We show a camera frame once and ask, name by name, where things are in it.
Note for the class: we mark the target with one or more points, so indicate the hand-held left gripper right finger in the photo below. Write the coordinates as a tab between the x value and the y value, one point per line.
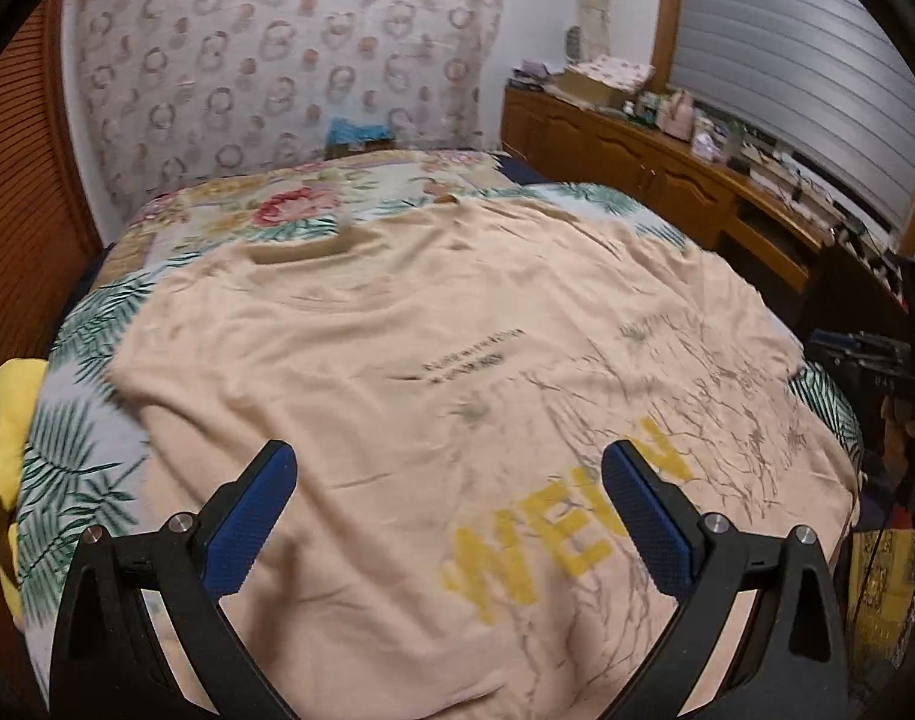
652	525

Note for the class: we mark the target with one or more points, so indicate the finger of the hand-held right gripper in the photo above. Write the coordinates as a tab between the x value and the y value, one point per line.
855	345

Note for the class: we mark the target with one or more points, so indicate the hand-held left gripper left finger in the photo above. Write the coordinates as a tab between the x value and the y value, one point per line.
243	517

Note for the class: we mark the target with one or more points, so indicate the beige printed t-shirt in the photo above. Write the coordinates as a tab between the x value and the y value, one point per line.
427	360

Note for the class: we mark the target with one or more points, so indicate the leaf and flower print blanket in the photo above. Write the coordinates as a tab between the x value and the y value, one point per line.
90	420

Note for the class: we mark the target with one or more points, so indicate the yellow patterned bag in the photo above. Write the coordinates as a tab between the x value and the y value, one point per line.
885	592

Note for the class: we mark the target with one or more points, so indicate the yellow plush toy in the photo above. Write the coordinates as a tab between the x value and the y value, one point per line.
7	420

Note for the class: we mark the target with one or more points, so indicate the wooden sideboard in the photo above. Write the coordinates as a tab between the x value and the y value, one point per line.
652	165

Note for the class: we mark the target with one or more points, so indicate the pink small handbag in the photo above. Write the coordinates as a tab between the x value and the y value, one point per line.
678	116

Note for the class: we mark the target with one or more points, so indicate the grey window shutter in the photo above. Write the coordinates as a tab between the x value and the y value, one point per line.
787	52

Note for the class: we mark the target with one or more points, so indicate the row of small bottles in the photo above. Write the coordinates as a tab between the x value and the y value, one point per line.
645	106

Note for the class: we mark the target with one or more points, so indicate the cardboard box with floral cloth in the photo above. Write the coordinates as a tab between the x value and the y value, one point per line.
603	79

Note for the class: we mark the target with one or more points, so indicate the wooden louvred door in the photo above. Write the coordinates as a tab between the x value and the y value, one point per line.
30	202

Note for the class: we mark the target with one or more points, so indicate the blue crumpled bag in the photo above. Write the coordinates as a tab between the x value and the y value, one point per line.
358	135

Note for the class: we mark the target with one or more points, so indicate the wooden window frame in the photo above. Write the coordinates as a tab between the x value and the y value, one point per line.
666	7

